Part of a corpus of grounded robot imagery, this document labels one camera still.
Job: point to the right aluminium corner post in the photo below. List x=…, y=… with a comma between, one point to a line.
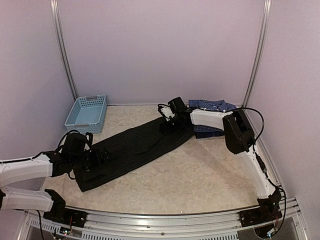
x=258, y=52

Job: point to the left aluminium corner post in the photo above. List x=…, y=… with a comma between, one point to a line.
x=54, y=6

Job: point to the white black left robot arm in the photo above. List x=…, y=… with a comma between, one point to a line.
x=75, y=151

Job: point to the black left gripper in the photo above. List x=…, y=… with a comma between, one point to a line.
x=97, y=161

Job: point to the aluminium front rail frame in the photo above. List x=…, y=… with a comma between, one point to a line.
x=219, y=225

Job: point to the blue checked shirt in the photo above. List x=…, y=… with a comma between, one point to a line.
x=208, y=115

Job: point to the light blue plastic basket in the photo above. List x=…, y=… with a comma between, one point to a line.
x=87, y=114

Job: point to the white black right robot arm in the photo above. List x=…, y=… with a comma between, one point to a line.
x=240, y=140

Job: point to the aluminium corner post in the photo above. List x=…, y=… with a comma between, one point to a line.
x=54, y=6
x=258, y=52

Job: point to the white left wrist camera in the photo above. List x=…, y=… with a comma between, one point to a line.
x=89, y=139

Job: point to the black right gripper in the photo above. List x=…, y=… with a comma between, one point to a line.
x=167, y=129

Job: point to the black pinstriped long sleeve shirt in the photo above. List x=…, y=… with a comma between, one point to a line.
x=130, y=150

